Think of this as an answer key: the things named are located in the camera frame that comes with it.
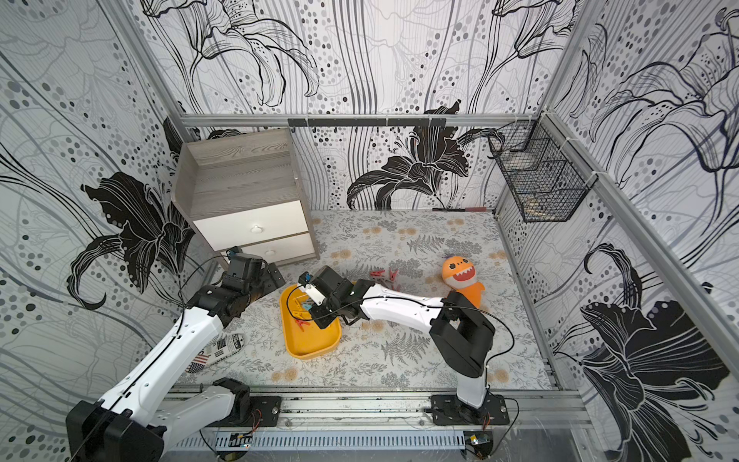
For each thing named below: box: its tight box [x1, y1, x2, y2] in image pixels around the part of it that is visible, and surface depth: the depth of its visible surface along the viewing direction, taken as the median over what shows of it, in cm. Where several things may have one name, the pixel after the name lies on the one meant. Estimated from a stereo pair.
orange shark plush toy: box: [441, 255, 486, 309], surface depth 92 cm
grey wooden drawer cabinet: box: [171, 128, 320, 267], surface depth 87 cm
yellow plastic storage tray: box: [280, 283, 342, 360], surface depth 87 cm
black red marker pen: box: [432, 206, 488, 212], surface depth 125 cm
